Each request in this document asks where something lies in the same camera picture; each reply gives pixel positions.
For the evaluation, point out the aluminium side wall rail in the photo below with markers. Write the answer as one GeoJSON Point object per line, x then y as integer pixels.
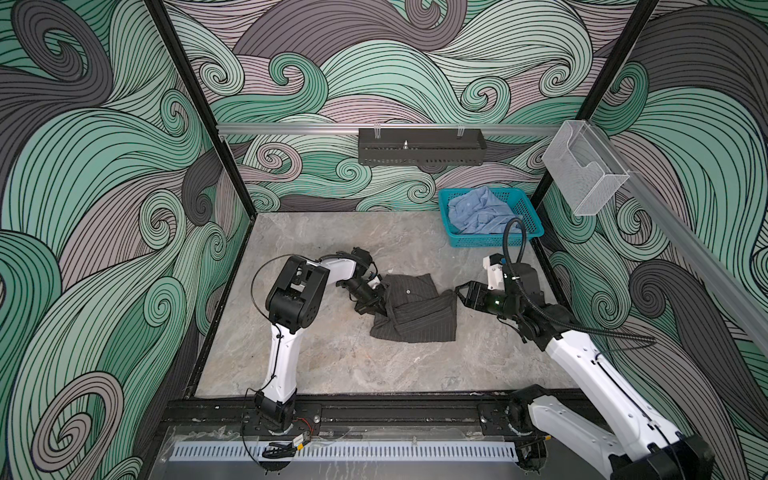
{"type": "Point", "coordinates": [655, 183]}

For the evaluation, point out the dark grey pinstripe shirt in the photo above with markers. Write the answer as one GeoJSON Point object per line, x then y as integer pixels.
{"type": "Point", "coordinates": [416, 312]}

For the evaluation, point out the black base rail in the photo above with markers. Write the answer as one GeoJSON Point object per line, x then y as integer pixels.
{"type": "Point", "coordinates": [490, 413]}

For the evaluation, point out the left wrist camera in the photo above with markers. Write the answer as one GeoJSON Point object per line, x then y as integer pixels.
{"type": "Point", "coordinates": [366, 268]}

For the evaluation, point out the white slotted cable duct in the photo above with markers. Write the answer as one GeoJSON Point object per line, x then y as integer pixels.
{"type": "Point", "coordinates": [359, 451]}

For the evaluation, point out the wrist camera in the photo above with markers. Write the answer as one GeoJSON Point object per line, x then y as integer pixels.
{"type": "Point", "coordinates": [501, 277]}
{"type": "Point", "coordinates": [366, 268]}

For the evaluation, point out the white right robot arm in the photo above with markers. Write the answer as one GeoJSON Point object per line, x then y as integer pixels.
{"type": "Point", "coordinates": [638, 442]}

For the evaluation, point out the black vertical frame post left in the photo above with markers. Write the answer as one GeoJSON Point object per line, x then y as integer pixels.
{"type": "Point", "coordinates": [174, 47]}

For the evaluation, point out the light blue shirt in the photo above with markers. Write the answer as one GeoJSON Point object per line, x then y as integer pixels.
{"type": "Point", "coordinates": [480, 212]}

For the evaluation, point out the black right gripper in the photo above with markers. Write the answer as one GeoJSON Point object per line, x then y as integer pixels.
{"type": "Point", "coordinates": [479, 291]}

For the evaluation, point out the teal plastic basket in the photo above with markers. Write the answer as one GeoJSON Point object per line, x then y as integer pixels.
{"type": "Point", "coordinates": [517, 200]}

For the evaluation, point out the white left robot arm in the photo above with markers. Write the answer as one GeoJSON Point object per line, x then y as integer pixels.
{"type": "Point", "coordinates": [293, 304]}

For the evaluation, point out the black vertical frame post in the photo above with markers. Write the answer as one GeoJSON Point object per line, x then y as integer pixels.
{"type": "Point", "coordinates": [617, 57]}
{"type": "Point", "coordinates": [174, 47]}

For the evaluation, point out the black vertical frame post right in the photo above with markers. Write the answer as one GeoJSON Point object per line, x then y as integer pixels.
{"type": "Point", "coordinates": [617, 57]}

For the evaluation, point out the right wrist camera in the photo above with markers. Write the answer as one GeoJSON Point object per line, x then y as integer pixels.
{"type": "Point", "coordinates": [501, 277]}

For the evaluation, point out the clear plastic wall bin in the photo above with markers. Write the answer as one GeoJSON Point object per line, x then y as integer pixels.
{"type": "Point", "coordinates": [585, 166]}

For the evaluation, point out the black perforated wall tray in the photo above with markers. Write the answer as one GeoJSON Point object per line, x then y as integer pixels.
{"type": "Point", "coordinates": [430, 148]}

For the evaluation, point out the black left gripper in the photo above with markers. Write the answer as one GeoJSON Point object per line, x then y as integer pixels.
{"type": "Point", "coordinates": [372, 306]}

